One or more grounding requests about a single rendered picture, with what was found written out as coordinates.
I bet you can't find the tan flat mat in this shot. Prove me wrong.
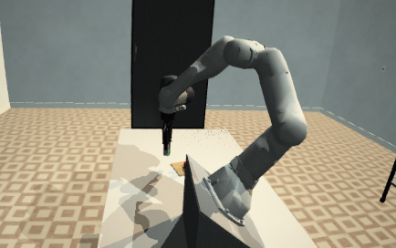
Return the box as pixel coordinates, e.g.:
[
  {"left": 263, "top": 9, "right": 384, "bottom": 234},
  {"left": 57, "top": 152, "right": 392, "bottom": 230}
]
[{"left": 171, "top": 161, "right": 185, "bottom": 176}]

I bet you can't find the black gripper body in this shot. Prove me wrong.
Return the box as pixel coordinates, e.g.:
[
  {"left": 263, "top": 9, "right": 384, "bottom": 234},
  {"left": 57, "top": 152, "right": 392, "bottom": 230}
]
[{"left": 161, "top": 112, "right": 175, "bottom": 130}]

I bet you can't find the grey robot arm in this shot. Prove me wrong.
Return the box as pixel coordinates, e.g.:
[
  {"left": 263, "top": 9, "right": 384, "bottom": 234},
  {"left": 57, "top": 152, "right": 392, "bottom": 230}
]
[{"left": 159, "top": 36, "right": 307, "bottom": 227}]

